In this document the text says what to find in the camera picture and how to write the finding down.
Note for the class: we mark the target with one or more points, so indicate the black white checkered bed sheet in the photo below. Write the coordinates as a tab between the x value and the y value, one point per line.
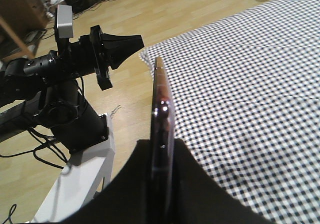
246	95

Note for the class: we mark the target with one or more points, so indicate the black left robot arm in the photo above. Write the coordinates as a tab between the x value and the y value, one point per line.
49	94

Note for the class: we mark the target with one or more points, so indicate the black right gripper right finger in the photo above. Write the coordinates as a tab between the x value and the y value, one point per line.
198	199

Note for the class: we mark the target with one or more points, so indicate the black foldable phone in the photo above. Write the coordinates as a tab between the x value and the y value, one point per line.
162	142

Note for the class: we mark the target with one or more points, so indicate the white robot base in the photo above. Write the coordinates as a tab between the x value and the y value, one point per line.
79	180

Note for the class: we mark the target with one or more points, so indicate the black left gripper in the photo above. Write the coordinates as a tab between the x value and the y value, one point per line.
116	51

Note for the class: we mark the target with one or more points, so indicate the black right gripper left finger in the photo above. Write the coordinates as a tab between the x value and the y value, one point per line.
124	200

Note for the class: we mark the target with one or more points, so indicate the light wooden shelf unit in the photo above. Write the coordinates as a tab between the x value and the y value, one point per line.
19	18

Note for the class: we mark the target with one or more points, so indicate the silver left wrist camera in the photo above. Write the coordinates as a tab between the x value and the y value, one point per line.
64	21

